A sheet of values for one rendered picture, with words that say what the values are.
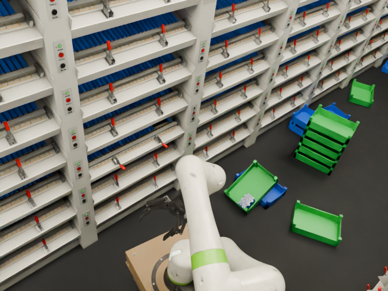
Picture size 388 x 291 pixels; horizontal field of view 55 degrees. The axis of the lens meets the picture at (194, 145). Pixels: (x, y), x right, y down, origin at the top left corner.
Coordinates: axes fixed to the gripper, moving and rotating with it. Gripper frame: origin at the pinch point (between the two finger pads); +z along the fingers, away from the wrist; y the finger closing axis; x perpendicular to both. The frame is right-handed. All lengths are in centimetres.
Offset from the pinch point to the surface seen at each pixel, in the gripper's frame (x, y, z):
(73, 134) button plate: 10, -50, -3
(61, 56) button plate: -3, -70, -32
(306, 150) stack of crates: 128, 78, -48
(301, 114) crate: 174, 72, -59
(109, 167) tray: 33.5, -26.8, 12.4
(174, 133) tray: 64, -11, -12
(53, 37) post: -6, -75, -36
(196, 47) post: 50, -36, -57
